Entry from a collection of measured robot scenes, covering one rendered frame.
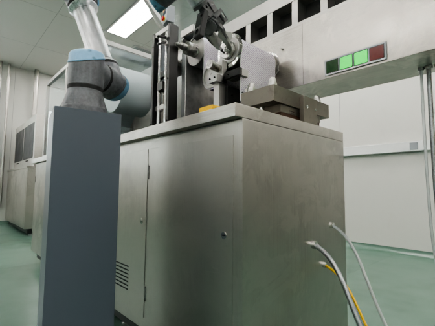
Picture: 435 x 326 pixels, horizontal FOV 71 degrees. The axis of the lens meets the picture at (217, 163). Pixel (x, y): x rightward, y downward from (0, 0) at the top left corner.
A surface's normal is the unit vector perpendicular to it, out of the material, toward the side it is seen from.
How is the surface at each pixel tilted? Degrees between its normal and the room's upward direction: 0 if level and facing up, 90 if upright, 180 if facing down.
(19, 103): 90
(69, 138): 90
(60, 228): 90
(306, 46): 90
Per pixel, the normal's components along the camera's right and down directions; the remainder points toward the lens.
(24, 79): 0.68, -0.05
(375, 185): -0.74, -0.07
